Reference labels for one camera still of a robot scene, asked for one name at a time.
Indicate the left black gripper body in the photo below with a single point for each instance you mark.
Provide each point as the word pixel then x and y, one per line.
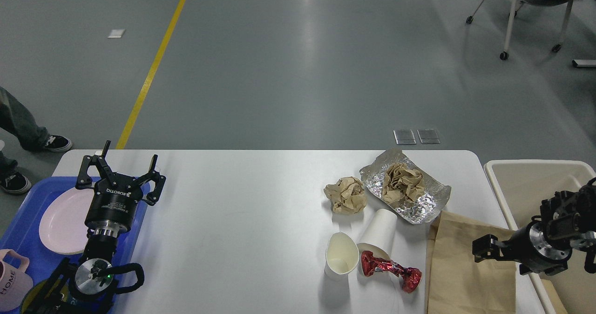
pixel 113 206

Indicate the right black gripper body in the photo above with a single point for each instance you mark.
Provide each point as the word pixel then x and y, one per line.
pixel 534 253

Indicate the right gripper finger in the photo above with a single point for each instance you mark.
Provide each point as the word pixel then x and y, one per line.
pixel 489 247

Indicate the pink plate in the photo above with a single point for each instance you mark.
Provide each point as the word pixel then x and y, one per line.
pixel 62 227

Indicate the brown paper bag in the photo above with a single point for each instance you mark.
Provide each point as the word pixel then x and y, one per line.
pixel 455 284

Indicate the brown paper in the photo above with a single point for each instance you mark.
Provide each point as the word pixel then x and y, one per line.
pixel 402 186

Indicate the dark teal mug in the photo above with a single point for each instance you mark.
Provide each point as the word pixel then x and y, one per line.
pixel 37 289

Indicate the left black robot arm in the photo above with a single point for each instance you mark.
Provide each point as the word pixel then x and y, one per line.
pixel 90 285

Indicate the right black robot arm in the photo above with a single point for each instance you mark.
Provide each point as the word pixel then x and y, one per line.
pixel 566 222

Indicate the shoe at edge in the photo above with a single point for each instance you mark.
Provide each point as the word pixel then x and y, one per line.
pixel 17 120
pixel 11 180

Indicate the aluminium foil sheet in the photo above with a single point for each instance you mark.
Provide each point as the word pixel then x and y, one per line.
pixel 428 206

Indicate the red foil wrapper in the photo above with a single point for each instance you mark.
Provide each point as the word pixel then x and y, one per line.
pixel 370 265

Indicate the lying white paper cup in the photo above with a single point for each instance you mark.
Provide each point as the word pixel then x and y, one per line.
pixel 379 235

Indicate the pink mug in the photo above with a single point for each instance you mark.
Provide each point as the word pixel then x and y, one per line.
pixel 15 283

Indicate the right metal floor plate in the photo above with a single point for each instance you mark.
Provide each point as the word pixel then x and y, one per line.
pixel 428 136

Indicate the metal floor plate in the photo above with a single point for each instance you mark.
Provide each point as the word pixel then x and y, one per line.
pixel 428 136
pixel 404 137

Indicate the left metal floor plate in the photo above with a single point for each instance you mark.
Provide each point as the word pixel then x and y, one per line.
pixel 404 137

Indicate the upright white paper cup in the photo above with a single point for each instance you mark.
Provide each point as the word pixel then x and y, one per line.
pixel 341 256

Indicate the white paper on floor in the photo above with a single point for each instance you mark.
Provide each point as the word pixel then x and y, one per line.
pixel 116 33

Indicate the crumpled brown paper ball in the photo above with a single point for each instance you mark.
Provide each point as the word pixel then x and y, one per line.
pixel 347 196

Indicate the white bar on floor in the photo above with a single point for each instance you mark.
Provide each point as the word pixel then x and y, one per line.
pixel 584 63

